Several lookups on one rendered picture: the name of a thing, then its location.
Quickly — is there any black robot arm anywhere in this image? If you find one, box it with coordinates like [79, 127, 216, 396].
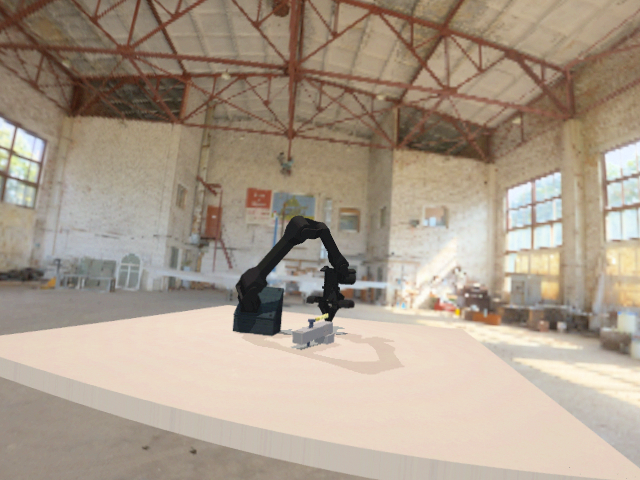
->
[235, 216, 356, 313]

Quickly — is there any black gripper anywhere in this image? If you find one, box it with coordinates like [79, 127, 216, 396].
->
[306, 283, 355, 322]

